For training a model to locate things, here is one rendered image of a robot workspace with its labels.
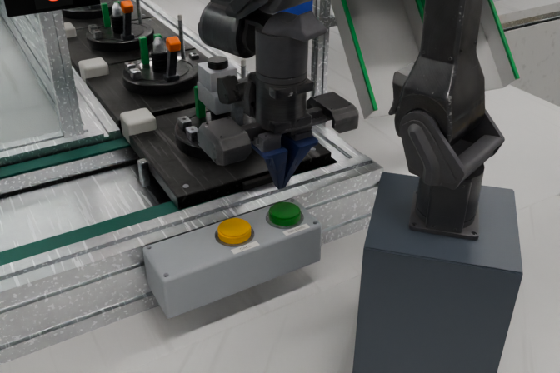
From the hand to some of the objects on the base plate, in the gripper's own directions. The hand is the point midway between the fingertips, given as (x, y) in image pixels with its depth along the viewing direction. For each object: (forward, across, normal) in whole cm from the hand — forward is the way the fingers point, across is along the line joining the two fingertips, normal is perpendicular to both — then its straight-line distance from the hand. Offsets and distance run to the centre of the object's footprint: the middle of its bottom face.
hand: (280, 163), depth 74 cm
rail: (+18, -26, +5) cm, 32 cm away
